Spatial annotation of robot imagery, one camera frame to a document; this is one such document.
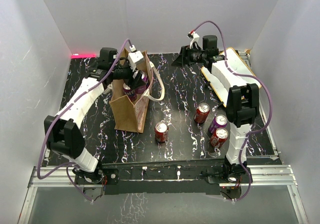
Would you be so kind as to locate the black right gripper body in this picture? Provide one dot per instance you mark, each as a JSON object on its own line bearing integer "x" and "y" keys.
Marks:
{"x": 194, "y": 56}

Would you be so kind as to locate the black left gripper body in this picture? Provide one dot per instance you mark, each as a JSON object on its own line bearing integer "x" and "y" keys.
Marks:
{"x": 122, "y": 72}

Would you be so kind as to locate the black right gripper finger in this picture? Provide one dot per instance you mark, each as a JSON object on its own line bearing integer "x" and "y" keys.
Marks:
{"x": 179, "y": 61}
{"x": 184, "y": 52}

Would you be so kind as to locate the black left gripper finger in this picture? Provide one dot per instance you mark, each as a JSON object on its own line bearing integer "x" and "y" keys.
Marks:
{"x": 138, "y": 75}
{"x": 132, "y": 83}

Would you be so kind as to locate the purple fanta can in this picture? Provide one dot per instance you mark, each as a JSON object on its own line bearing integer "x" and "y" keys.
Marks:
{"x": 219, "y": 121}
{"x": 129, "y": 92}
{"x": 145, "y": 79}

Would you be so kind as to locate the purple Fanta can back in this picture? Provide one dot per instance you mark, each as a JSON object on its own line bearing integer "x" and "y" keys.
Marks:
{"x": 129, "y": 92}

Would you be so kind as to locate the red cola can front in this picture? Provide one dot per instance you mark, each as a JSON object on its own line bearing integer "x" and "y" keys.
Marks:
{"x": 161, "y": 132}

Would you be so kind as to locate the red cola can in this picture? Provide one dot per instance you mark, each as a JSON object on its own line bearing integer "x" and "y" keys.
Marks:
{"x": 219, "y": 137}
{"x": 161, "y": 132}
{"x": 201, "y": 113}

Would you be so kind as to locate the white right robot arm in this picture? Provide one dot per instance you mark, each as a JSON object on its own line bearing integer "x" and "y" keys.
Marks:
{"x": 235, "y": 86}

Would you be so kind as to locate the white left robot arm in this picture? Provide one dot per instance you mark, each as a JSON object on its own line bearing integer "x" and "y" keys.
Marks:
{"x": 63, "y": 134}

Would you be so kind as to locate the yellow framed whiteboard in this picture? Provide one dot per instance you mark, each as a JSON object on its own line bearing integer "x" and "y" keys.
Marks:
{"x": 221, "y": 79}

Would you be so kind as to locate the red cola can centre right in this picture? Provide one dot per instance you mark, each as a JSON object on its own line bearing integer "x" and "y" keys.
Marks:
{"x": 201, "y": 113}

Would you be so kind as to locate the red cola can far right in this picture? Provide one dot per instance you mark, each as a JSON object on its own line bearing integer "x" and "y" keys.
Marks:
{"x": 219, "y": 137}

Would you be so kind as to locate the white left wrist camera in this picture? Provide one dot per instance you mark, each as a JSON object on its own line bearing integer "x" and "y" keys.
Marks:
{"x": 135, "y": 58}

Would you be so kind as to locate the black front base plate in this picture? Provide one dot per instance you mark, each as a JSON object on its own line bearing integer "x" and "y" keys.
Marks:
{"x": 182, "y": 176}

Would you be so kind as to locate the aluminium rail frame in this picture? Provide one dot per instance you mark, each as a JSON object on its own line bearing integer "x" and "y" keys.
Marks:
{"x": 272, "y": 198}

